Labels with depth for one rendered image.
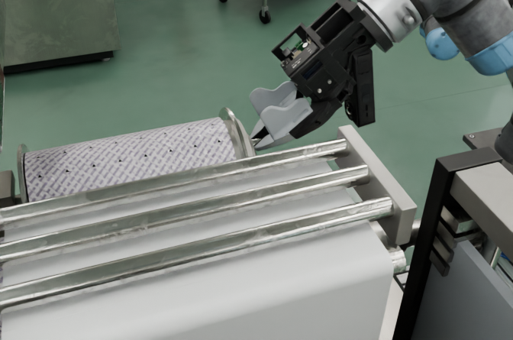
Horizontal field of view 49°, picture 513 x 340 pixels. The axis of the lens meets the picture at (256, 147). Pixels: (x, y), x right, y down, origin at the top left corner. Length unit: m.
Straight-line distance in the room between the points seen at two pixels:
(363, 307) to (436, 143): 2.62
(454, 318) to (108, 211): 0.30
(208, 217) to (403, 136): 2.65
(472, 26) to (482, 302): 0.36
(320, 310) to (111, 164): 0.36
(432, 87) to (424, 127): 0.43
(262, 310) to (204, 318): 0.04
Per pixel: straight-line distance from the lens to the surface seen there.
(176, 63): 3.59
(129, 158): 0.67
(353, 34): 0.69
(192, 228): 0.39
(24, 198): 0.66
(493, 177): 0.46
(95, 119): 3.15
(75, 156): 0.68
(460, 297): 0.50
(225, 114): 0.73
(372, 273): 0.38
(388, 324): 1.03
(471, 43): 0.74
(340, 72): 0.68
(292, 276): 0.36
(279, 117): 0.70
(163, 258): 0.35
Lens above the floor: 1.71
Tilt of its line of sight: 37 degrees down
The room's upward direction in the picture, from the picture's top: straight up
